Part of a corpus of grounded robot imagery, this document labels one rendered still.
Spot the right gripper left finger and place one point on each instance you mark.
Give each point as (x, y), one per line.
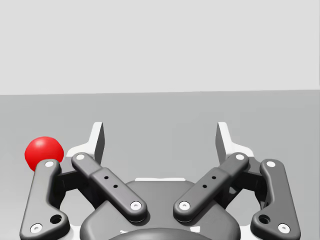
(100, 178)

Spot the red ball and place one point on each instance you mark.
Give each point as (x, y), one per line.
(42, 150)

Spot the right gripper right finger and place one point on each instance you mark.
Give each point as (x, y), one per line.
(220, 178)

